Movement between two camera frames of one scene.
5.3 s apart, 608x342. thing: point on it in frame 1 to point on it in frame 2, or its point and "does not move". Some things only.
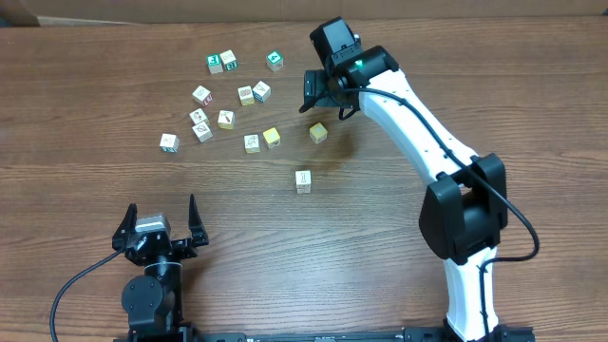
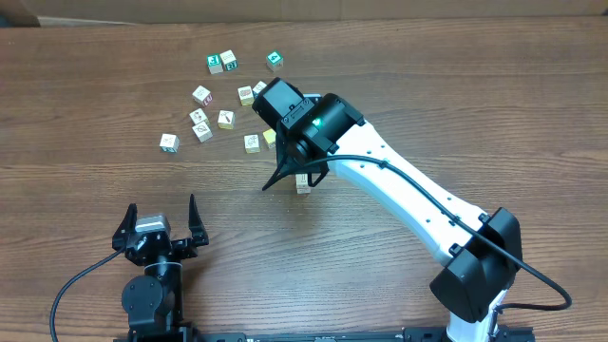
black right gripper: [319, 91] to [290, 164]
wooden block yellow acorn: [272, 138] does not move
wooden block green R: [303, 179] does not move
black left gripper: [184, 246] does not move
